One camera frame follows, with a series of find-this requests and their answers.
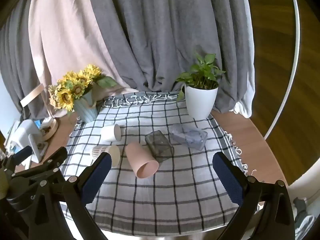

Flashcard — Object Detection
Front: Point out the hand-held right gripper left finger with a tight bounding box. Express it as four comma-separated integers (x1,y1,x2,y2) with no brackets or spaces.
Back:
62,152,112,240

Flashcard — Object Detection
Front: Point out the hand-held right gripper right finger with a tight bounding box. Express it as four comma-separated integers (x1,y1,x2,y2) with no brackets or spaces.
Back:
212,151,296,240

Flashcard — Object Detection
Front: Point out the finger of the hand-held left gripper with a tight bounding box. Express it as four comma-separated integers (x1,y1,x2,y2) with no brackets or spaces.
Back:
14,146,68,183
0,146,34,172

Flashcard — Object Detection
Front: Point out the pink cup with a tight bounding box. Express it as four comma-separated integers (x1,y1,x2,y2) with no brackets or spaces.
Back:
125,141,160,179

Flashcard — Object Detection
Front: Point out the white patterned cup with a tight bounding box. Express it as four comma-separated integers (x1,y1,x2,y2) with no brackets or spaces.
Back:
91,144,121,168

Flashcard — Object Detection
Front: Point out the plain white cup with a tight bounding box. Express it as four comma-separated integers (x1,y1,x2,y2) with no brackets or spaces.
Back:
100,124,122,142

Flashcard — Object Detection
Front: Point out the clear bluish transparent cup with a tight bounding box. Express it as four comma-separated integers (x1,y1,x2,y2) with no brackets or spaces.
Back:
170,123,209,151

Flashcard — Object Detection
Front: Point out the grey transparent cup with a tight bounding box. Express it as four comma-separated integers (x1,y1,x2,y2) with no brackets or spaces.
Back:
145,130,175,163

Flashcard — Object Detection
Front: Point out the white desktop device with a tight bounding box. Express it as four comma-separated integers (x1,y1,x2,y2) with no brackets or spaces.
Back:
14,119,48,163

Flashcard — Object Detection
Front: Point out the desk lamp with wooden base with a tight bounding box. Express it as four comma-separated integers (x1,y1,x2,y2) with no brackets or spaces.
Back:
20,83,60,141

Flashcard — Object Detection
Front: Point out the blue ribbed vase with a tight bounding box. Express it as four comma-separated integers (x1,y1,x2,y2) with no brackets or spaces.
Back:
73,90,98,124

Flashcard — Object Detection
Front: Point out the checkered tablecloth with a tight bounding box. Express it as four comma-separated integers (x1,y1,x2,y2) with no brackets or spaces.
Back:
59,92,251,238

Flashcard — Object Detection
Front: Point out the sunflower bouquet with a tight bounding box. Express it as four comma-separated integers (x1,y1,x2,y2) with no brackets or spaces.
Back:
48,64,118,117

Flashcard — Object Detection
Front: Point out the grey and white cloth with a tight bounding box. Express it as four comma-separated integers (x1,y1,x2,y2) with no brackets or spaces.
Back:
292,196,318,240

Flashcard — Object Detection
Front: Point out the white plant pot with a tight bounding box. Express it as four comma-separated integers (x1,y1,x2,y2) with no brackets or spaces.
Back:
184,84,219,120

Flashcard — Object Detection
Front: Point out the grey curtain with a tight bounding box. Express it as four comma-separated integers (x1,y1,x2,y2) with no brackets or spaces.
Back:
0,0,53,122
86,0,252,117

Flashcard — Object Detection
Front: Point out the white sheer curtain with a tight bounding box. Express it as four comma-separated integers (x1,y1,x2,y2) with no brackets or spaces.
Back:
232,0,257,119

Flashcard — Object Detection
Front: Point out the green leafy plant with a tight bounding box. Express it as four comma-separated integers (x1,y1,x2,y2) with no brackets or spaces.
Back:
175,52,227,102

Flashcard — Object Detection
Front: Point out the pink curtain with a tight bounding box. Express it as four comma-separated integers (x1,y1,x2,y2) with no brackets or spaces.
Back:
28,0,139,118

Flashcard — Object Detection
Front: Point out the white round hoop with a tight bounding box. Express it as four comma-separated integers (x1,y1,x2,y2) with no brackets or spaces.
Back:
261,0,301,142

